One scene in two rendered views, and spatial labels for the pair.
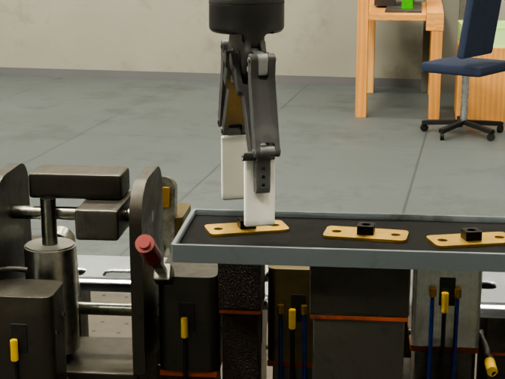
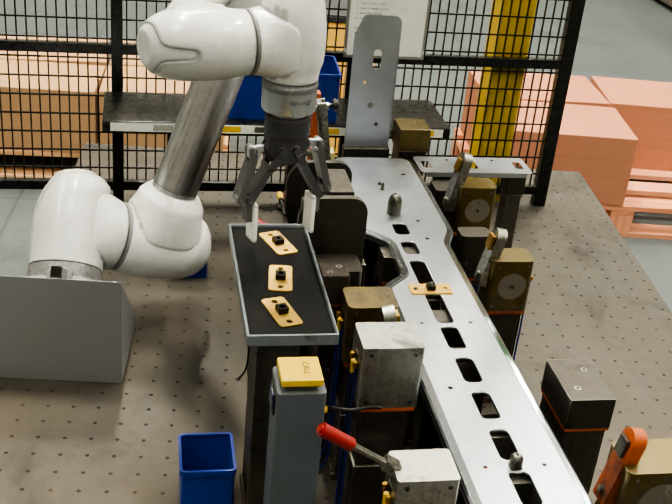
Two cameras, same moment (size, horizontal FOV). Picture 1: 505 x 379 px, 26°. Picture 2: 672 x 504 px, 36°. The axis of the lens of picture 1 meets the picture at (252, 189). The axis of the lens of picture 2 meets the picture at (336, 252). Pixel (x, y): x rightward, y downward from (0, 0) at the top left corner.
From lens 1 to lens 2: 178 cm
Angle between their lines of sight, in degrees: 68
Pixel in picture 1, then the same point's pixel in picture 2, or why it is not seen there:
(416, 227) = (306, 295)
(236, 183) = (306, 220)
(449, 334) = (353, 388)
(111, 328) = (613, 345)
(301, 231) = (279, 259)
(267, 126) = (239, 185)
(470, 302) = (358, 376)
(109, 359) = not seen: hidden behind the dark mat
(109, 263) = (435, 259)
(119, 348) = not seen: hidden behind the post
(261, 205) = (249, 228)
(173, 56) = not seen: outside the picture
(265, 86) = (247, 164)
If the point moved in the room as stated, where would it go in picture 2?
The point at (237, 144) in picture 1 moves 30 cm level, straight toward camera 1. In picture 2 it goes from (308, 198) to (131, 206)
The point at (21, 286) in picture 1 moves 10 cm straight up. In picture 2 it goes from (273, 220) to (276, 174)
